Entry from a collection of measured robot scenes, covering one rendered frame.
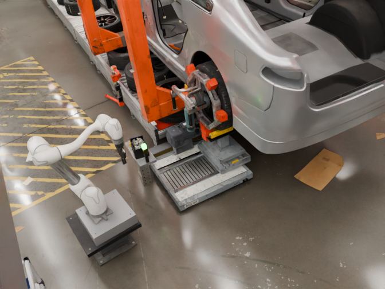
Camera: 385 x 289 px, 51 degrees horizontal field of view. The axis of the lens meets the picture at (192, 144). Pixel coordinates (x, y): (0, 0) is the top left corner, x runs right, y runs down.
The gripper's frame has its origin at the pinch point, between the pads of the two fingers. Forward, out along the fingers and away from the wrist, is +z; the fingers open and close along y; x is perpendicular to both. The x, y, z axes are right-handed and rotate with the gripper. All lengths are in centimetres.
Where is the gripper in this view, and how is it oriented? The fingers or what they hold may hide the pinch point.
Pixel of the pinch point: (124, 160)
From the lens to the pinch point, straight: 341.4
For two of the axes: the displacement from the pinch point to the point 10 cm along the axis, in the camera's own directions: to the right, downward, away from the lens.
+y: 6.7, 4.2, -6.2
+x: 7.4, -4.8, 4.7
